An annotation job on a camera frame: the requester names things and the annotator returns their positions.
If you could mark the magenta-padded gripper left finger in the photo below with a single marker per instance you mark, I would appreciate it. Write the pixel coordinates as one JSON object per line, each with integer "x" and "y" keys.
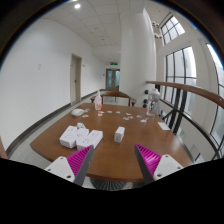
{"x": 61, "y": 168}

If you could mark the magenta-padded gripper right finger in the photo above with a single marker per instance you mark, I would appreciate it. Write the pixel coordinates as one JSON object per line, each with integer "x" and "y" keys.
{"x": 168, "y": 166}

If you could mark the white charger block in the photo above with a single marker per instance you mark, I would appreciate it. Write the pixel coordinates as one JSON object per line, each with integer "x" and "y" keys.
{"x": 119, "y": 134}

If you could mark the white power strip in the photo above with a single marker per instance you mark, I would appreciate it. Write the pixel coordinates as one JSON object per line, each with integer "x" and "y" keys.
{"x": 90, "y": 140}
{"x": 68, "y": 136}

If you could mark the white paper card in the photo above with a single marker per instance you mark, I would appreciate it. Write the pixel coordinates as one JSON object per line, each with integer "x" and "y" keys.
{"x": 164, "y": 126}

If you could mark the small colourful sticker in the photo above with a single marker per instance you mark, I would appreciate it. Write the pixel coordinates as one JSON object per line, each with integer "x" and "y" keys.
{"x": 87, "y": 109}
{"x": 130, "y": 117}
{"x": 100, "y": 112}
{"x": 125, "y": 118}
{"x": 138, "y": 116}
{"x": 117, "y": 112}
{"x": 85, "y": 116}
{"x": 143, "y": 120}
{"x": 128, "y": 114}
{"x": 109, "y": 111}
{"x": 100, "y": 115}

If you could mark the clear plastic water bottle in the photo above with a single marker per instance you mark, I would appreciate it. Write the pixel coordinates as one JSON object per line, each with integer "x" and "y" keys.
{"x": 153, "y": 103}

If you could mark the white bottle with orange label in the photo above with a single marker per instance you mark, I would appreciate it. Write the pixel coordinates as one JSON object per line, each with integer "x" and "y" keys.
{"x": 98, "y": 103}

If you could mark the railing with wooden handrail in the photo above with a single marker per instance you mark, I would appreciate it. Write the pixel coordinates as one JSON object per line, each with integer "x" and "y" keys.
{"x": 190, "y": 89}

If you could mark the beige side door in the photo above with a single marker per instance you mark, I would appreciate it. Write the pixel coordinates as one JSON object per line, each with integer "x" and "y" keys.
{"x": 75, "y": 80}

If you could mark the wooden chair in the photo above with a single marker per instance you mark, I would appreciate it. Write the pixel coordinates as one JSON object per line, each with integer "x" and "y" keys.
{"x": 115, "y": 94}

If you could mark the tall black-framed window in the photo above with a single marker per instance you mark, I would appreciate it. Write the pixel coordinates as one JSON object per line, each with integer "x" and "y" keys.
{"x": 181, "y": 66}

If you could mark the glass double door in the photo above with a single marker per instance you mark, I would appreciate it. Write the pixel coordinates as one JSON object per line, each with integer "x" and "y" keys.
{"x": 112, "y": 79}

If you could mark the green exit sign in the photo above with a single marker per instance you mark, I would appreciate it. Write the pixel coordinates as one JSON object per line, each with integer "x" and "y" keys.
{"x": 114, "y": 63}

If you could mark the small high window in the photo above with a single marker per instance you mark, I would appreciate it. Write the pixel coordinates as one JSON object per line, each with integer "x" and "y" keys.
{"x": 172, "y": 29}

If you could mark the round ceiling light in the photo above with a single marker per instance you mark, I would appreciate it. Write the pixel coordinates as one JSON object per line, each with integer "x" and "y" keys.
{"x": 77, "y": 6}

